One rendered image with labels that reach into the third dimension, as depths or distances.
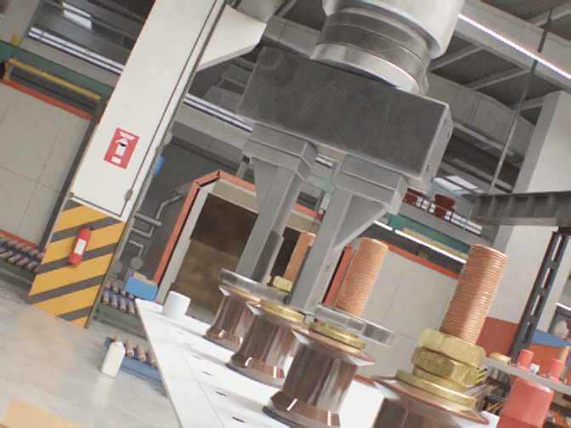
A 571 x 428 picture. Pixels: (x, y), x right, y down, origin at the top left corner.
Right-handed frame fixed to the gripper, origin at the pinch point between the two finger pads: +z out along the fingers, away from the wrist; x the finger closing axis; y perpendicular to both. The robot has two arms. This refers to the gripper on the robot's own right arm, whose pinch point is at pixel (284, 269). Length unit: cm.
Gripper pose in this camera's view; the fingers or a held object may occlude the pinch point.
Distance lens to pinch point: 54.3
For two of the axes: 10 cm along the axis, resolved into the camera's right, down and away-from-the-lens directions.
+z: -3.8, 9.2, -0.8
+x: 8.9, 3.4, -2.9
